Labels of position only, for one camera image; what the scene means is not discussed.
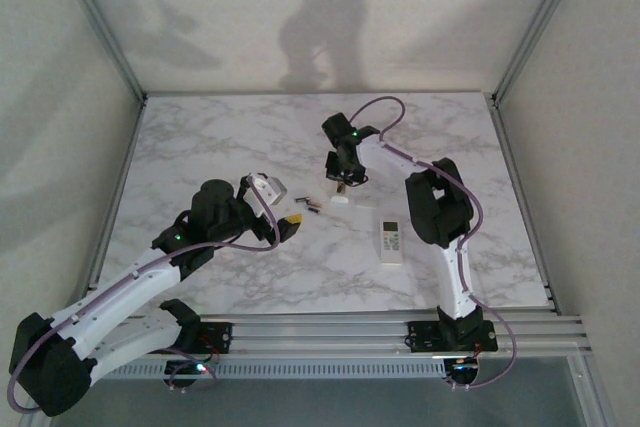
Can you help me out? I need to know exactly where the long white remote control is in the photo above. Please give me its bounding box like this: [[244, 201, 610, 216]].
[[328, 180, 350, 207]]

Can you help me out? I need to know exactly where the short white remote with display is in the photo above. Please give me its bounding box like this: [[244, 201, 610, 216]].
[[379, 219, 404, 266]]

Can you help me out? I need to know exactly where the black controller board with LED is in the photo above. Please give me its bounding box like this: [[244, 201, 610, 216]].
[[164, 359, 210, 391], [444, 357, 482, 389]]

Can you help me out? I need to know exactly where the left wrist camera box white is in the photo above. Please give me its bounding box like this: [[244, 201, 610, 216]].
[[241, 172, 288, 219]]

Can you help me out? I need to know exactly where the aluminium side rail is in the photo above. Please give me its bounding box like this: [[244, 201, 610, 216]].
[[74, 96, 149, 318], [487, 96, 561, 316]]

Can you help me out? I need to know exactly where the aluminium mounting rail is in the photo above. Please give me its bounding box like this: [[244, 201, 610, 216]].
[[47, 314, 594, 356]]

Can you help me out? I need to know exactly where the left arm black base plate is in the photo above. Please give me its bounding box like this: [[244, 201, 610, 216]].
[[169, 321, 235, 354]]

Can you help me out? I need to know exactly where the grey slotted cable duct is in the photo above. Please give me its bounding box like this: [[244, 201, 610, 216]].
[[107, 360, 449, 381]]

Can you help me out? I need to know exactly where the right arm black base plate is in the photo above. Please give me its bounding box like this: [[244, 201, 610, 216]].
[[407, 319, 499, 353]]

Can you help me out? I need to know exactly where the aluminium frame post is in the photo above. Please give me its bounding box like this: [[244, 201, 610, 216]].
[[47, 0, 149, 106], [489, 0, 596, 106]]

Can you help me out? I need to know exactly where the aluminium frame leg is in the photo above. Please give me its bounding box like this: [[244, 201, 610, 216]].
[[569, 354, 619, 427]]

